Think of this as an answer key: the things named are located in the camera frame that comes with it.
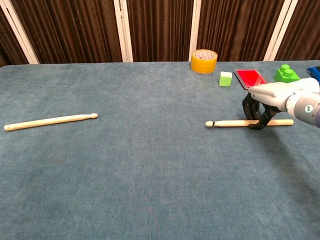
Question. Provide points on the plain wooden drumstick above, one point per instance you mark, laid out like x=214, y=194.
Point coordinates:
x=50, y=121

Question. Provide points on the wooden drumstick with black band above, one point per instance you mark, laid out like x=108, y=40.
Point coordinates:
x=230, y=123

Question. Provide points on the brown pleated curtain panel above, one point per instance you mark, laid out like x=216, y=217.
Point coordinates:
x=70, y=30
x=160, y=30
x=235, y=25
x=302, y=30
x=7, y=45

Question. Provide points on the blue felt table mat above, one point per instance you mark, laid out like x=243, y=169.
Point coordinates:
x=150, y=162

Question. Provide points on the green and white foam block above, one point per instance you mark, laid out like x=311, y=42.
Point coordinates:
x=225, y=80

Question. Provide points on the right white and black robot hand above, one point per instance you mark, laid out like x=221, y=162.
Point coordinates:
x=270, y=96

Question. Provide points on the red ink pad case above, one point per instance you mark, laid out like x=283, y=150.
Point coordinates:
x=247, y=76

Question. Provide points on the yellow packing tape roll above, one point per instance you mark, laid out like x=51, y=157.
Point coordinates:
x=203, y=66

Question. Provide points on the blue snack packet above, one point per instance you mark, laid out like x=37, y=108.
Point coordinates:
x=315, y=72

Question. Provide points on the green toy building brick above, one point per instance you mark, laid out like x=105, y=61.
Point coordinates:
x=285, y=75

